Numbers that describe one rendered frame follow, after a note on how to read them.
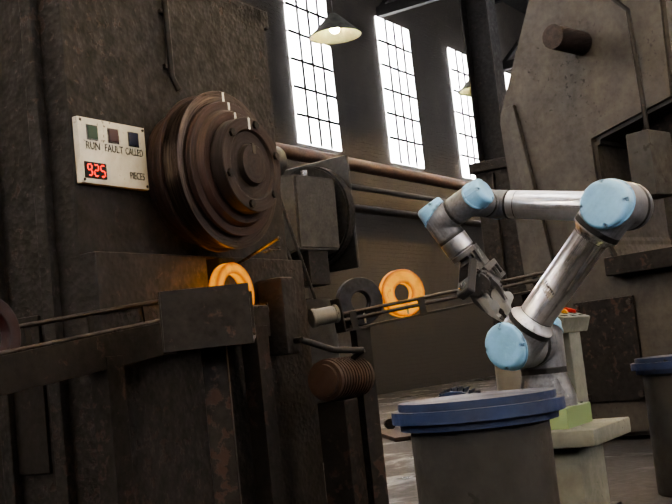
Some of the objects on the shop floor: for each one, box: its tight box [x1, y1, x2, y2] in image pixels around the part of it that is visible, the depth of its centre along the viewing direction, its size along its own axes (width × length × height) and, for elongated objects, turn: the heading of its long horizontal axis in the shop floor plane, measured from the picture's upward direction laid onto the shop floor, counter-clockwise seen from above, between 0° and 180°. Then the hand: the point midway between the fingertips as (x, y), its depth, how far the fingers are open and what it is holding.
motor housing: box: [308, 356, 375, 504], centre depth 329 cm, size 13×22×54 cm
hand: (504, 317), depth 276 cm, fingers closed
